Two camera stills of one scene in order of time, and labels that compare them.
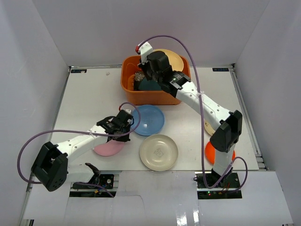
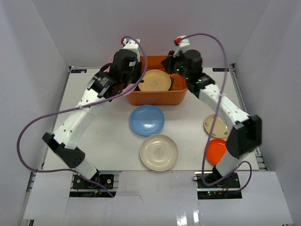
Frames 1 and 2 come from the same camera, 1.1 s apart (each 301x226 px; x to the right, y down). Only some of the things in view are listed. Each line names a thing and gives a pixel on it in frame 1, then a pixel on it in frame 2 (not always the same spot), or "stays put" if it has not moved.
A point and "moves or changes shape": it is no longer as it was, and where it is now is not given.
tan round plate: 175,61 moves or changes shape
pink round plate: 112,148 → 110,60
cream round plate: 158,152 stays put
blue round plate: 148,120 stays put
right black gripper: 143,67 → 169,62
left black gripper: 122,135 → 138,76
